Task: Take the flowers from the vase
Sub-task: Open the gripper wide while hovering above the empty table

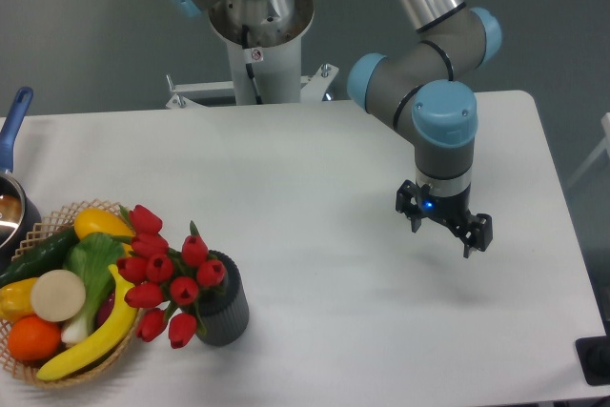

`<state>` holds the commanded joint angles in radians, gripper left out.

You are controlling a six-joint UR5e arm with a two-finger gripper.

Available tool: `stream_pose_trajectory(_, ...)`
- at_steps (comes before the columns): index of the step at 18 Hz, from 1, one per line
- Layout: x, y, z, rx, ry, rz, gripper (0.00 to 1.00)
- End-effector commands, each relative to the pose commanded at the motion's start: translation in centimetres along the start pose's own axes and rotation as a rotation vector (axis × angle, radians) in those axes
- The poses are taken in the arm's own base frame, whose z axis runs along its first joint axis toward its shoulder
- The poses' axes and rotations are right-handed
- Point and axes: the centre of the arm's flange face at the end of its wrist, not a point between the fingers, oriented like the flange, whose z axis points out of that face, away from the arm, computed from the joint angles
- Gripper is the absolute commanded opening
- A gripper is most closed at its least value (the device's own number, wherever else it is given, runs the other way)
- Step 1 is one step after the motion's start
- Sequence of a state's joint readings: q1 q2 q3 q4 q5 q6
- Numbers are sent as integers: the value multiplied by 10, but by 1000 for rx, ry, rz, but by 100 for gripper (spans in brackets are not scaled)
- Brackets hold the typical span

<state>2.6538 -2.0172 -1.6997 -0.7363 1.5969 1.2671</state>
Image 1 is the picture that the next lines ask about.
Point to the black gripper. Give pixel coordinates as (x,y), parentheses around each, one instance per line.
(416,203)

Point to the red tulip bouquet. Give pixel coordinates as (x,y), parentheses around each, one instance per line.
(169,284)

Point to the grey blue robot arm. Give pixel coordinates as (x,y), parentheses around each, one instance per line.
(418,96)

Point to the dark grey ribbed vase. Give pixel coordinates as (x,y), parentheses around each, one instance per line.
(223,318)

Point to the black device at edge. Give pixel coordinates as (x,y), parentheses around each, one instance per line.
(593,354)

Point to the yellow lemon squash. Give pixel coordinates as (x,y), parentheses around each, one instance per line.
(95,220)

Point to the yellow banana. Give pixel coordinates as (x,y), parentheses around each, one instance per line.
(100,342)

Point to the green bok choy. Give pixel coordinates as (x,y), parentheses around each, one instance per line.
(90,260)

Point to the woven wicker basket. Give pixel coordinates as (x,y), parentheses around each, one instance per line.
(54,223)

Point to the beige round disc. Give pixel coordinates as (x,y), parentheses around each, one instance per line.
(57,295)

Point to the dark green cucumber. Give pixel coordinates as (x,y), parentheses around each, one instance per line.
(47,255)

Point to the orange fruit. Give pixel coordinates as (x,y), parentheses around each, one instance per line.
(33,338)

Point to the yellow bell pepper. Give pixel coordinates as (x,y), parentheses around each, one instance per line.
(16,300)

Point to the white frame at right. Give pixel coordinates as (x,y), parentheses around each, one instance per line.
(599,151)

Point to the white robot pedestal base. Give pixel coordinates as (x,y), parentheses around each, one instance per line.
(263,42)

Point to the blue handled saucepan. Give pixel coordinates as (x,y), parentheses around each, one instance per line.
(18,213)

